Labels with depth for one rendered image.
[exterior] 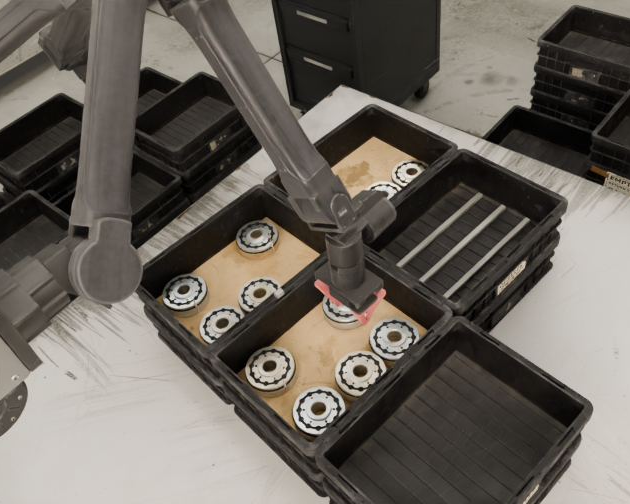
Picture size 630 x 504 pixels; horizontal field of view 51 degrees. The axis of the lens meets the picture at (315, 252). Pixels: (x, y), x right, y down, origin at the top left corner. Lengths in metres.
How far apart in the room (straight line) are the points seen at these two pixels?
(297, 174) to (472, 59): 2.80
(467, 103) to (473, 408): 2.24
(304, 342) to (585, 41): 1.90
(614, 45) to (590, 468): 1.86
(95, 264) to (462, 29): 3.33
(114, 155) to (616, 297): 1.23
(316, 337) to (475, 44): 2.63
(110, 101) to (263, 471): 0.88
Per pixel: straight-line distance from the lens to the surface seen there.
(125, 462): 1.54
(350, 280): 1.05
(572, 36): 2.94
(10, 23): 1.10
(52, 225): 2.43
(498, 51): 3.75
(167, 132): 2.63
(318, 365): 1.38
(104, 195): 0.80
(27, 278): 0.79
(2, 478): 1.65
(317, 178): 0.95
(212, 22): 0.89
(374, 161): 1.78
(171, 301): 1.53
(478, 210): 1.65
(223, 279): 1.57
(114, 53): 0.83
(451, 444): 1.29
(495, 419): 1.32
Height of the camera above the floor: 2.00
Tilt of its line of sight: 48 degrees down
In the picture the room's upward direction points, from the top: 10 degrees counter-clockwise
